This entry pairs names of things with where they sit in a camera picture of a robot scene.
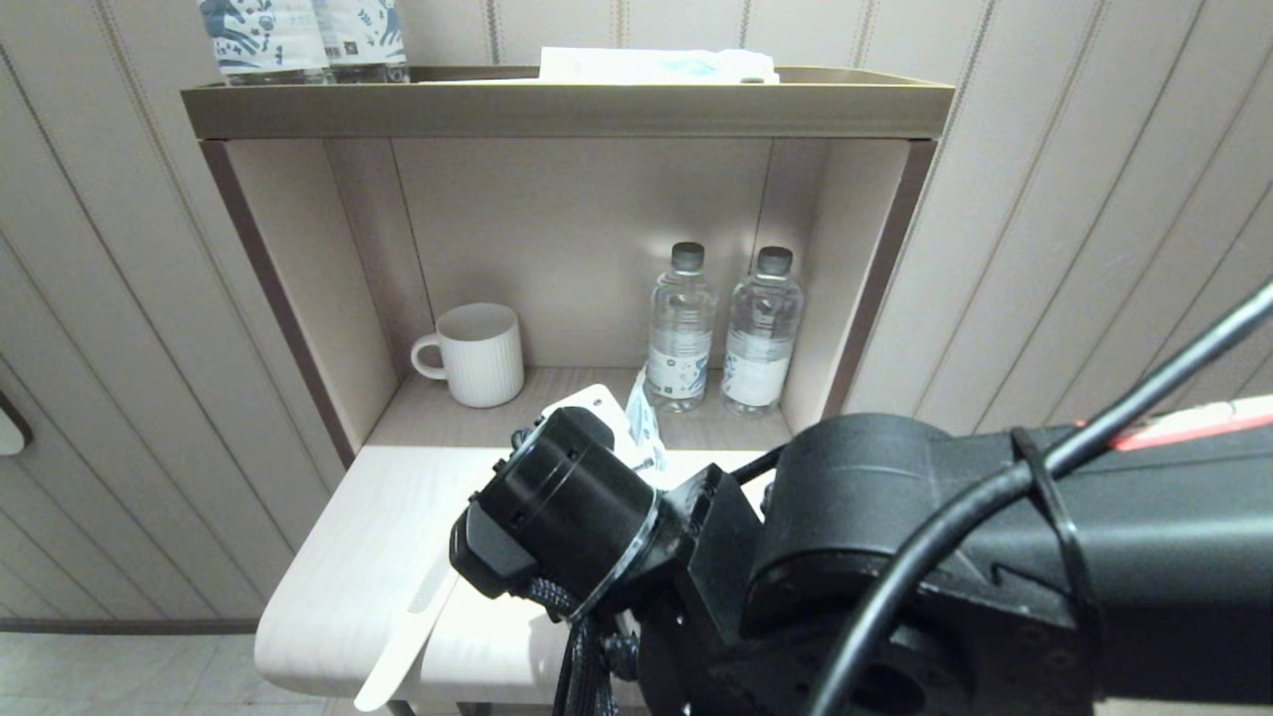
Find white plastic comb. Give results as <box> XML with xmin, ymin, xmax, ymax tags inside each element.
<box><xmin>353</xmin><ymin>569</ymin><xmax>463</xmax><ymax>713</ymax></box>

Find clear plastic water bottle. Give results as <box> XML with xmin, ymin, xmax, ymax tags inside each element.
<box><xmin>721</xmin><ymin>247</ymin><xmax>805</xmax><ymax>419</ymax></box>
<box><xmin>644</xmin><ymin>242</ymin><xmax>719</xmax><ymax>414</ymax></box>

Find beige wooden shelf table unit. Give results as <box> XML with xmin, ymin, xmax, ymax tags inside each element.
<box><xmin>179</xmin><ymin>65</ymin><xmax>956</xmax><ymax>716</ymax></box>

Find white ribbed ceramic mug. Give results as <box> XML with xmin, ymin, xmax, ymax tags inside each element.
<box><xmin>411</xmin><ymin>303</ymin><xmax>525</xmax><ymax>409</ymax></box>

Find white packet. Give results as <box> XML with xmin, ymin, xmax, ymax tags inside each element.
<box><xmin>537</xmin><ymin>46</ymin><xmax>780</xmax><ymax>85</ymax></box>

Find blue print label water bottle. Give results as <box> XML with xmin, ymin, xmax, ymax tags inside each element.
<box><xmin>313</xmin><ymin>0</ymin><xmax>411</xmax><ymax>84</ymax></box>

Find patterned pouches on shelf top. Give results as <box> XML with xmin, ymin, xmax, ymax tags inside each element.
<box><xmin>199</xmin><ymin>0</ymin><xmax>334</xmax><ymax>86</ymax></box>

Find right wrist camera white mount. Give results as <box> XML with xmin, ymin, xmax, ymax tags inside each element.
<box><xmin>542</xmin><ymin>383</ymin><xmax>642</xmax><ymax>468</ymax></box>

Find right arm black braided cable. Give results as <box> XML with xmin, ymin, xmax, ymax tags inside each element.
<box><xmin>525</xmin><ymin>575</ymin><xmax>637</xmax><ymax>716</ymax></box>

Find white wall plate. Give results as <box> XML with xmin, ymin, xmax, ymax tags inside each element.
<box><xmin>0</xmin><ymin>390</ymin><xmax>33</xmax><ymax>456</ymax></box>

